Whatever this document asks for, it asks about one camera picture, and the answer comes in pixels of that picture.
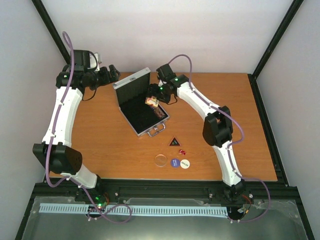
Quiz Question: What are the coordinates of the black aluminium frame rail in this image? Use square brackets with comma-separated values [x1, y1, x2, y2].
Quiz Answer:
[29, 178, 301, 208]

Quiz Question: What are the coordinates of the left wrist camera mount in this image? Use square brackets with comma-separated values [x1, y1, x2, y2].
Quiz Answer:
[89, 52, 102, 72]

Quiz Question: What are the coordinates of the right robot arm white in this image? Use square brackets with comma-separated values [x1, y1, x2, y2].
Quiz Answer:
[148, 63, 245, 202]

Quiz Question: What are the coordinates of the clear round acrylic disc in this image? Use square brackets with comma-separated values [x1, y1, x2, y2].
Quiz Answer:
[154, 154, 168, 167]

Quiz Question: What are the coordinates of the playing card deck box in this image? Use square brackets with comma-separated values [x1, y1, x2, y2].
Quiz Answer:
[145, 96, 159, 108]

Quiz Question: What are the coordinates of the aluminium poker case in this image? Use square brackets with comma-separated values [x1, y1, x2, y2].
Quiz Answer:
[113, 67, 170, 137]

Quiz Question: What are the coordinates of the orange 100 chip stack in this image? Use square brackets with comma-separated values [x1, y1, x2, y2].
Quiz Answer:
[152, 106, 167, 120]

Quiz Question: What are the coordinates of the light blue cable duct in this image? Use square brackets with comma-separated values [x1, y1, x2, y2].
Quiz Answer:
[38, 203, 228, 218]

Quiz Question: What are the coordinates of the blue small blind button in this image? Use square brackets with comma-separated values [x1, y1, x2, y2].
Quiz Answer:
[170, 158, 181, 168]

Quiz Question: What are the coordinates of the triangular all-in button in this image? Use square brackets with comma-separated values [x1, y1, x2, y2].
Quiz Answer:
[168, 136, 182, 147]

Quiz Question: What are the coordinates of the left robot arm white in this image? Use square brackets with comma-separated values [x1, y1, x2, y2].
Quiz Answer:
[32, 50, 120, 202]

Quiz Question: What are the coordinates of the white dealer button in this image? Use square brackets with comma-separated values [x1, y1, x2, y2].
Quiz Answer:
[180, 159, 190, 169]

